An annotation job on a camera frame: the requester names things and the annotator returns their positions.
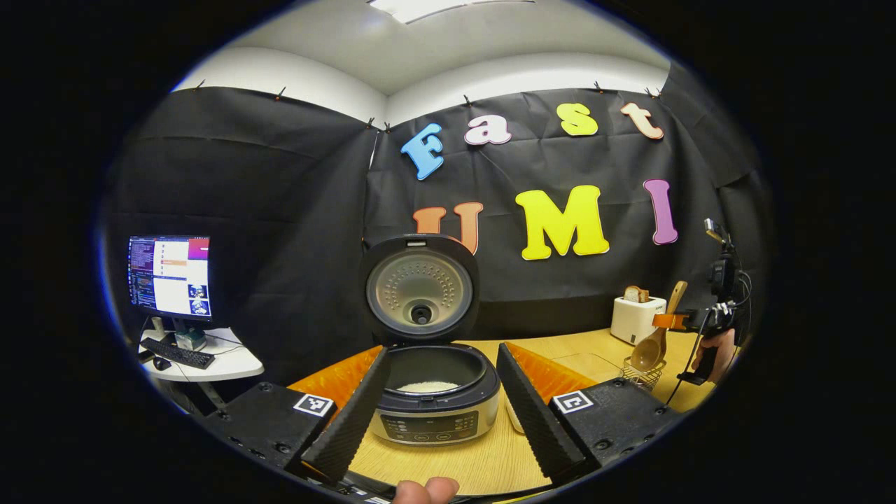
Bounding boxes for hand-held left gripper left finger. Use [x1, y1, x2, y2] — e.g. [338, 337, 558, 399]
[203, 346, 393, 484]

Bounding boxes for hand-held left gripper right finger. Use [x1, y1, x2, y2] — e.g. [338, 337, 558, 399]
[496, 342, 683, 485]

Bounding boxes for wooden spoon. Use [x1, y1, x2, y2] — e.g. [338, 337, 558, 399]
[629, 281, 688, 372]

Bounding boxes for wire chopstick holder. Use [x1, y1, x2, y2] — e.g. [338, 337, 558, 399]
[622, 357, 666, 391]

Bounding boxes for grey rice cooker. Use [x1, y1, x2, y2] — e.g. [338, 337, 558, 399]
[359, 234, 502, 447]

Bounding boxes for white toaster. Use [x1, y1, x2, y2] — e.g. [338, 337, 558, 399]
[610, 295, 667, 347]

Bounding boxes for white computer desk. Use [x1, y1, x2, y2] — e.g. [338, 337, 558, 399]
[138, 325, 265, 414]

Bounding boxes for black keyboard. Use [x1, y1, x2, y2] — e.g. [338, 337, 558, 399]
[141, 337, 216, 370]

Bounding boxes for black backdrop cloth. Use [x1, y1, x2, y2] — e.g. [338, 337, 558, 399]
[101, 63, 771, 386]

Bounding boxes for computer monitor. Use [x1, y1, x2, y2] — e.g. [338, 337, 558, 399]
[127, 236, 212, 340]

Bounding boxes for ceiling light panel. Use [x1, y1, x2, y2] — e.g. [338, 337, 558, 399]
[367, 0, 536, 25]

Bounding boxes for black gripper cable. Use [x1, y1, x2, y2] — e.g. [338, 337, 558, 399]
[664, 269, 753, 407]

